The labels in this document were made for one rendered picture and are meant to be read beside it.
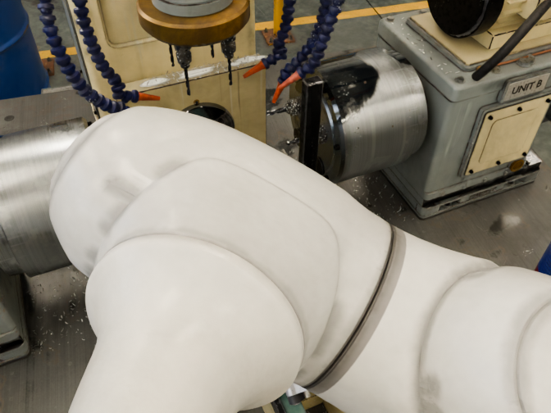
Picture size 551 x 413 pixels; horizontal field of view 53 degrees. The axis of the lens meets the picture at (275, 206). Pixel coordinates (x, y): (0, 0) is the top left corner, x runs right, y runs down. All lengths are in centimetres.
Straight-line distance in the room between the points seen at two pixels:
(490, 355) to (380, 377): 5
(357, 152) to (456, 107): 21
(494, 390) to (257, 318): 10
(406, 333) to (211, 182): 11
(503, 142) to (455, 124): 16
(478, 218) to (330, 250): 112
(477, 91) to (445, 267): 86
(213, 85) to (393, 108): 35
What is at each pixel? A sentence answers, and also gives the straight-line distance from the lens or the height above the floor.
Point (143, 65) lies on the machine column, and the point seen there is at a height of 112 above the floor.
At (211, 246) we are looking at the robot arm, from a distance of 22.
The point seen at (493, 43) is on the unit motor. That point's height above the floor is 119.
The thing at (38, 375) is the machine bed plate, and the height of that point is 80.
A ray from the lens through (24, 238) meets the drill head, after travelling 95.
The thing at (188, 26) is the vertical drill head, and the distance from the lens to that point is 87.
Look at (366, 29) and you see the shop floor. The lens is 365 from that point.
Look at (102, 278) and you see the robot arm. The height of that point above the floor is 156.
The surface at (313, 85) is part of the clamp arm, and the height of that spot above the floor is 125.
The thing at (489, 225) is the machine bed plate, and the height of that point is 80.
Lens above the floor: 175
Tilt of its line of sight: 47 degrees down
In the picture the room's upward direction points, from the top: straight up
